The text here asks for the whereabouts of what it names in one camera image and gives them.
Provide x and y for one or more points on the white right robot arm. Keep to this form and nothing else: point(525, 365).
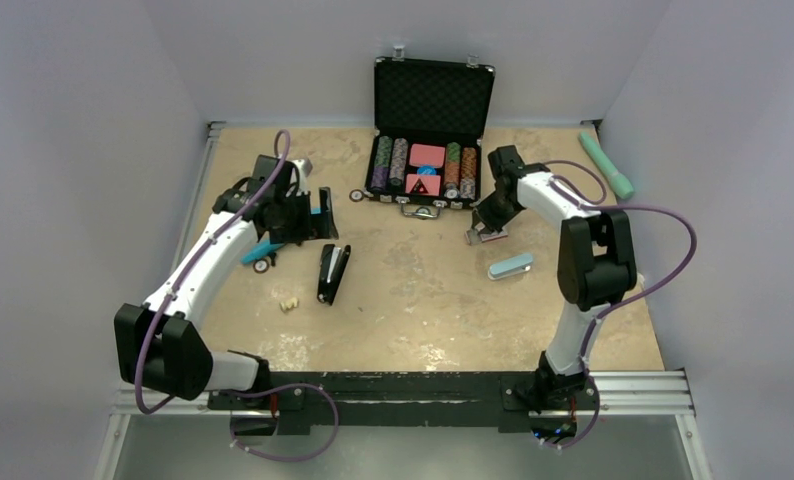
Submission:
point(595, 263)

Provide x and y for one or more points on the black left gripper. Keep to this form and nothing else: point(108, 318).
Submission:
point(313, 226)

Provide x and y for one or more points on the pink card deck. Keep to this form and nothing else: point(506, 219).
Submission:
point(427, 155)

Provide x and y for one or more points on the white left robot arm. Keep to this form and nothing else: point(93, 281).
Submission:
point(158, 341)

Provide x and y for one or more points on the small beige staple strip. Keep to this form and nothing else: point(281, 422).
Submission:
point(289, 304)

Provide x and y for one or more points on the light blue stapler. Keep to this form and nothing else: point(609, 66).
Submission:
point(512, 266)

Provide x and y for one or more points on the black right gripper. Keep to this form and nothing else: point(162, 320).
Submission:
point(496, 223)

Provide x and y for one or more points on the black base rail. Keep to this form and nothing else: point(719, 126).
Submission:
point(499, 400)

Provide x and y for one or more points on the blue marker pen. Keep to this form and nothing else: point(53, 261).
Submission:
point(265, 249)

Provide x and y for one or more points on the teal green cylinder tool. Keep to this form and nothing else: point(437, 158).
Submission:
point(618, 182)

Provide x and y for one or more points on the black stapler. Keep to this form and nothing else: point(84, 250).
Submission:
point(332, 266)

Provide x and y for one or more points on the black poker chip case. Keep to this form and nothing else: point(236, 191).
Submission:
point(435, 103)

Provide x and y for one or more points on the staple box red white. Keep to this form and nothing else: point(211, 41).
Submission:
point(476, 236)

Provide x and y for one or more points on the aluminium frame rail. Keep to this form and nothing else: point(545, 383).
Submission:
point(555, 441)

